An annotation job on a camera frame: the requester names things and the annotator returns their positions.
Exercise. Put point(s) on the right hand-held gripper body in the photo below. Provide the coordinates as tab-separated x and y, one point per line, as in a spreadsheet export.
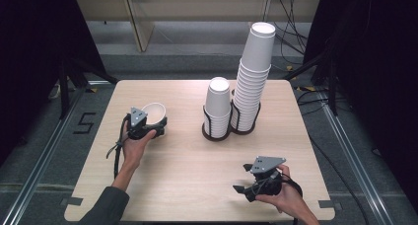
266	162

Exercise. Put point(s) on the white paper cup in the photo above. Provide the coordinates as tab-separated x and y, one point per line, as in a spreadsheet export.
156	111

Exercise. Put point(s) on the light wooden shelf unit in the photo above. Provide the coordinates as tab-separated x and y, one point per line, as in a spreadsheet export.
144	24

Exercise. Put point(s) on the person's right hand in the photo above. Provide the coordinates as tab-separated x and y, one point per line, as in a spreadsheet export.
289	195

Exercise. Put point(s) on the short stack of white cups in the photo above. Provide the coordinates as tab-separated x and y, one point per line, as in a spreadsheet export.
217	100

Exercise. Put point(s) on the yellow tape piece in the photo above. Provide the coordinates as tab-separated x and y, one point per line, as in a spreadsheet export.
289	68
307	88
92	90

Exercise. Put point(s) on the aluminium floor rail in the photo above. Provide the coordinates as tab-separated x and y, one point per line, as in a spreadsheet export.
42	162
358	165

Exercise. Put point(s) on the person's left hand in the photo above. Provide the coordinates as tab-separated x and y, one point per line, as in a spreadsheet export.
133	152

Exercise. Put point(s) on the tall stack of white cups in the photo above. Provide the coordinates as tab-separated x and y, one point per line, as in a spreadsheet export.
258	54

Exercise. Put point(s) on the black tape strip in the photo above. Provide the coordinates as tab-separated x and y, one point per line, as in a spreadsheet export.
328	204
72	201

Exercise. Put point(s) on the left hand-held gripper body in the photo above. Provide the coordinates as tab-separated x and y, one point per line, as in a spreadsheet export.
138	118

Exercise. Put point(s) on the black metal stand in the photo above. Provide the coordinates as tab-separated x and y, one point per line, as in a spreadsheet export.
332	87
64	93

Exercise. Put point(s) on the black curtain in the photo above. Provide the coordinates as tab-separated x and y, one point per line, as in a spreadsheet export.
378	70
29	54

